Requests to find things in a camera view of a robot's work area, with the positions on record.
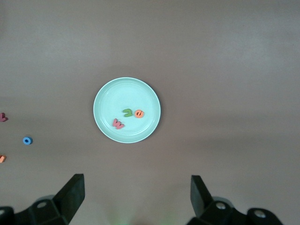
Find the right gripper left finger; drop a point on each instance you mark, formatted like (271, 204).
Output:
(56, 211)

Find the orange foam letter v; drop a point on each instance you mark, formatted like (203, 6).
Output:
(2, 159)

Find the red foam letter w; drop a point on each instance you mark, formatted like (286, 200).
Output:
(118, 126)

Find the green plate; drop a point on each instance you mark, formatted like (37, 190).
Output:
(122, 93)

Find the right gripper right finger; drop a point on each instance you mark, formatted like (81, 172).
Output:
(208, 211)

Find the maroon foam letter z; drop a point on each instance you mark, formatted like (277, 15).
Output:
(3, 119)

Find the green foam letter u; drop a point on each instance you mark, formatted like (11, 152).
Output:
(130, 112)

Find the orange foam letter e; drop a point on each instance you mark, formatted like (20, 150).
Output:
(139, 114)

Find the blue foam letter o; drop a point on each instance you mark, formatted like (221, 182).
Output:
(24, 140)

